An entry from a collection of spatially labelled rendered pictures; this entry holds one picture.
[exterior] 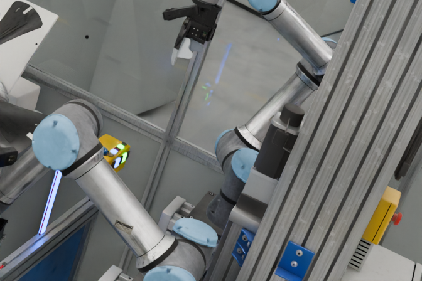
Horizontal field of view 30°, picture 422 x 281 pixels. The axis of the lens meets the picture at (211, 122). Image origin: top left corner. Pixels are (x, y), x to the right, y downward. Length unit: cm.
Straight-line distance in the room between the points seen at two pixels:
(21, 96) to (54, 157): 124
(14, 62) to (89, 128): 92
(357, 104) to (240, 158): 61
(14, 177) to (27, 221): 139
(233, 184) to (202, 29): 49
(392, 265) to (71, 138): 100
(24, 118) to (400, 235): 289
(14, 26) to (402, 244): 300
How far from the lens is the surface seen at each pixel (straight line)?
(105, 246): 331
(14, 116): 242
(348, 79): 190
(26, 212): 345
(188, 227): 198
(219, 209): 247
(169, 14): 233
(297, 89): 248
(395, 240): 482
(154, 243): 186
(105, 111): 307
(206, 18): 229
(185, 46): 231
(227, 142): 253
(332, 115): 193
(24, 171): 206
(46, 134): 180
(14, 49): 274
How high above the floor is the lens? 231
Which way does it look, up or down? 24 degrees down
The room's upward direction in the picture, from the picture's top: 20 degrees clockwise
